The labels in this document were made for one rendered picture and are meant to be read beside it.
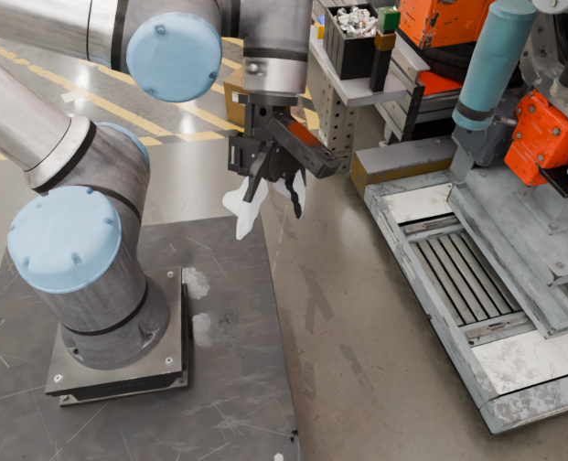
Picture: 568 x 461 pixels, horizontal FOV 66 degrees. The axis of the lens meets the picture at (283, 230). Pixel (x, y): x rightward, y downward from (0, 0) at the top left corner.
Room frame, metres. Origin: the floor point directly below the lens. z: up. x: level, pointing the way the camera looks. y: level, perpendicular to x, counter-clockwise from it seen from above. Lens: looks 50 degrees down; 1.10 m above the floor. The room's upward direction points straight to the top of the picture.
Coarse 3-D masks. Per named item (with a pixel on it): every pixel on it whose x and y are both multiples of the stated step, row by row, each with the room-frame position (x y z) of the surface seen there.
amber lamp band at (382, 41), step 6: (378, 30) 1.04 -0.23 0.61; (378, 36) 1.03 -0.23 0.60; (384, 36) 1.02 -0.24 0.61; (390, 36) 1.02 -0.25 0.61; (396, 36) 1.02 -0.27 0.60; (378, 42) 1.03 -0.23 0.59; (384, 42) 1.02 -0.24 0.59; (390, 42) 1.02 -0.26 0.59; (378, 48) 1.02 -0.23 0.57; (384, 48) 1.02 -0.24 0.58; (390, 48) 1.02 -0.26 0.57
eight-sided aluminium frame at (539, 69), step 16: (528, 0) 0.95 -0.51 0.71; (544, 16) 0.94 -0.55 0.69; (544, 32) 0.92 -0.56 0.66; (528, 48) 0.89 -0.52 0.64; (544, 48) 0.90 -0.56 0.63; (528, 64) 0.87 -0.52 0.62; (544, 64) 0.86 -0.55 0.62; (560, 64) 0.86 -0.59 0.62; (528, 80) 0.85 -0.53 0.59; (544, 80) 0.82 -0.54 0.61; (544, 96) 0.80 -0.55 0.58
